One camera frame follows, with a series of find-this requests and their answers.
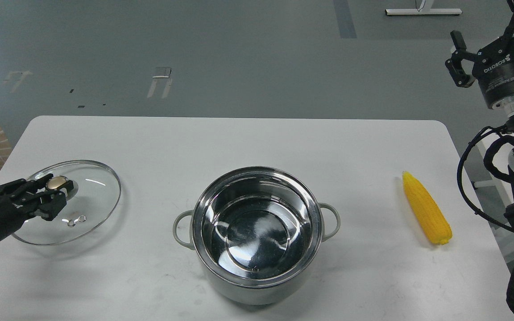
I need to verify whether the yellow corn cob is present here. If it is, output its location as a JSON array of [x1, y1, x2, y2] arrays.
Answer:
[[402, 171, 453, 245]]

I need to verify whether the glass pot lid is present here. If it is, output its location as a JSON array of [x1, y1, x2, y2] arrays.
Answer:
[[12, 159, 122, 246]]

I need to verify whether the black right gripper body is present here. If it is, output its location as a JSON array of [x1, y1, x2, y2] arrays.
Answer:
[[473, 37, 514, 109]]

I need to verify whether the white desk base background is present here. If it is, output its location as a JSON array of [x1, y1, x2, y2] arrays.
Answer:
[[384, 0, 463, 16]]

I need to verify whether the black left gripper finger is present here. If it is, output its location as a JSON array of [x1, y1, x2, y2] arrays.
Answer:
[[14, 191, 67, 221], [0, 173, 75, 197]]

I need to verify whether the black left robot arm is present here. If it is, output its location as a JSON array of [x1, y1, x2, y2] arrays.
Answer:
[[0, 173, 79, 241]]

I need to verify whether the stainless steel pot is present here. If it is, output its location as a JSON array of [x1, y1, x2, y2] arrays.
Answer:
[[172, 166, 341, 305]]

